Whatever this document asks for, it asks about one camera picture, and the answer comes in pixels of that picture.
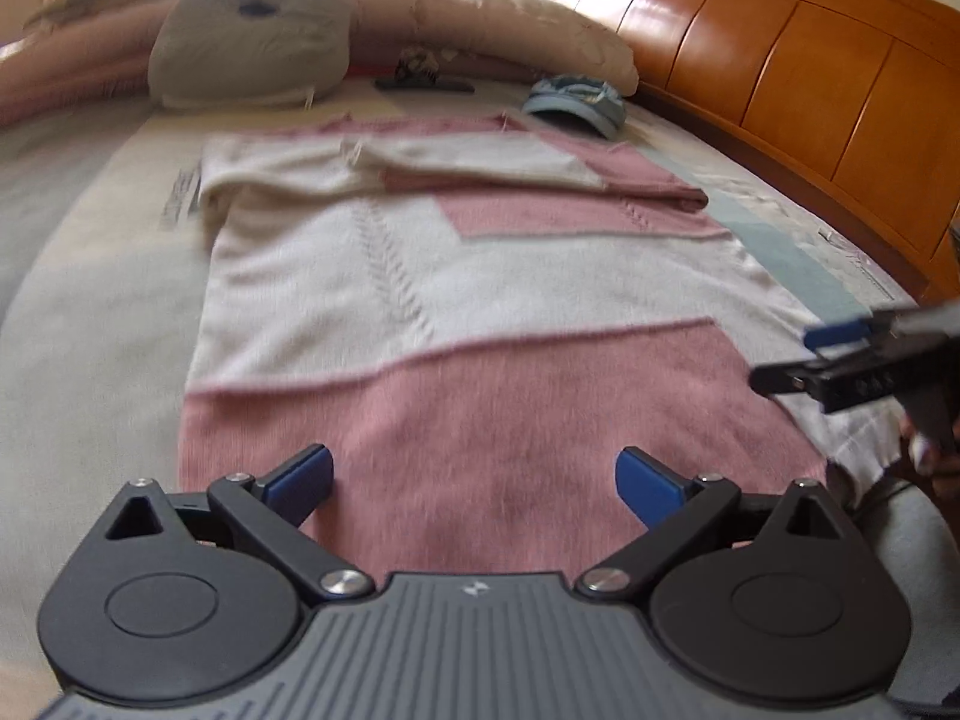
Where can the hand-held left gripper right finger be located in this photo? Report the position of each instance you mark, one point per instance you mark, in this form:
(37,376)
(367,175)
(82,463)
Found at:
(645,487)

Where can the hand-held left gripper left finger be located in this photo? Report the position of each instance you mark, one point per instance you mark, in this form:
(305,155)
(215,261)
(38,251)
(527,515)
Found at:
(304,484)

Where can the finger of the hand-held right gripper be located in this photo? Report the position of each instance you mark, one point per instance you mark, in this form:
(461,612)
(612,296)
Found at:
(847,333)
(795,373)

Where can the pink and white knit sweater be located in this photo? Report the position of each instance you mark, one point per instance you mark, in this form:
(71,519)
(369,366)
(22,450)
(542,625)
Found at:
(487,427)

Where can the person's right hand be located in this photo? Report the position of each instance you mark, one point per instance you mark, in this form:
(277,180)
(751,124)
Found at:
(934,461)

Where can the wooden headboard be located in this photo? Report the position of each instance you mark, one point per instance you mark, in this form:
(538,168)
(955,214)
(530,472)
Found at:
(787,52)

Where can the blue cap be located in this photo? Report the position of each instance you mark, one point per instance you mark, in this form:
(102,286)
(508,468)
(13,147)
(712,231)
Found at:
(570,109)

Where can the grey cat cushion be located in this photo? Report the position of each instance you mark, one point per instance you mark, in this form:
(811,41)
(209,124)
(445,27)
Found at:
(247,45)

